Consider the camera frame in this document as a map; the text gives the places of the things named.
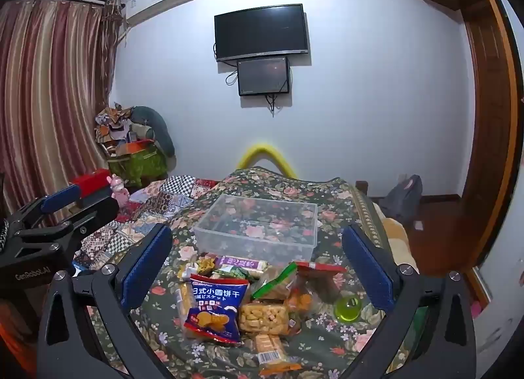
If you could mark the clear cracker packet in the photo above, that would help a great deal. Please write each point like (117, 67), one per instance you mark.
(262, 315)

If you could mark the green jelly cup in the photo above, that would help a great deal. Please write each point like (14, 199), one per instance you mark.
(347, 308)

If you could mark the small yellow green packet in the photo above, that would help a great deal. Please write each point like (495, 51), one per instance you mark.
(206, 264)

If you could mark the red box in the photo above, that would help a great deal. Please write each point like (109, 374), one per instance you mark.
(92, 180)

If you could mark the small black wall monitor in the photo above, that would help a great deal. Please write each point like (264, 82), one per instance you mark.
(262, 76)

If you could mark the beige blanket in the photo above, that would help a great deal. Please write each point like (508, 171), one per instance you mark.
(399, 240)

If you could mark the patchwork quilt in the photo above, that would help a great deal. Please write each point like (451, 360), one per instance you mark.
(163, 199)

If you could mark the yellow foam tube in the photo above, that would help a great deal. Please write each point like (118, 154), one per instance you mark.
(262, 149)

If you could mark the pink toy rabbit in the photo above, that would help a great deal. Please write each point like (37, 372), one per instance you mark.
(118, 191)

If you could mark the large black wall television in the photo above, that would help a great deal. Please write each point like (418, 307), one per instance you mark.
(262, 31)

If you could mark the clear plastic box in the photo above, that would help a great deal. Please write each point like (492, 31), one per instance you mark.
(254, 219)

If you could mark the orange snack packet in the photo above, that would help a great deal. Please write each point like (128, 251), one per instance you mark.
(303, 303)

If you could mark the striped red curtain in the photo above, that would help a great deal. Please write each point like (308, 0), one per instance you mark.
(41, 96)

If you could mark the floral blanket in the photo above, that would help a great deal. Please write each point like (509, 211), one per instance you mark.
(311, 346)

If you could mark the yellow wafer packet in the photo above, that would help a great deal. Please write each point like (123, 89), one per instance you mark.
(184, 299)

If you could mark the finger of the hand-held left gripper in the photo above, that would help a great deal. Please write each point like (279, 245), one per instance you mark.
(61, 198)
(98, 211)

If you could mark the green pea packet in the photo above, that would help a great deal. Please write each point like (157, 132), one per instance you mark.
(231, 272)

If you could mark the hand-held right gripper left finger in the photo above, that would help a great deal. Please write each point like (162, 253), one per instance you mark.
(147, 264)

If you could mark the blue biscuit packet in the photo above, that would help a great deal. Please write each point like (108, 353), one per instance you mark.
(213, 313)

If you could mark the brown wooden door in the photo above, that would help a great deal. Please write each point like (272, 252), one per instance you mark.
(491, 117)

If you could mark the tan wafer packet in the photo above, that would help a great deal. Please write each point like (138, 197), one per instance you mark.
(272, 352)

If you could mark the green patterned box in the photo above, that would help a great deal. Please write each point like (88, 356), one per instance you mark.
(143, 166)

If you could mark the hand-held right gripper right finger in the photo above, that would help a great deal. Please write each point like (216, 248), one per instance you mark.
(368, 268)

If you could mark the grey roll pillow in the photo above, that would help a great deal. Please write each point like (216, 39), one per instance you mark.
(159, 125)

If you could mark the purple label biscuit packet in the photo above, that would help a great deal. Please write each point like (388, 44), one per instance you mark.
(241, 262)

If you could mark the clear packet with green seals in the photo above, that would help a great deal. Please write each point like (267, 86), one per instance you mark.
(274, 285)

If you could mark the red snack packet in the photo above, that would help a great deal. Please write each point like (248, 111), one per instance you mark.
(319, 267)

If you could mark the grey backpack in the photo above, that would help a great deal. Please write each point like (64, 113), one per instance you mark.
(403, 199)

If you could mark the patterned cloth pile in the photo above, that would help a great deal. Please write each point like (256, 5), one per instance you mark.
(112, 123)

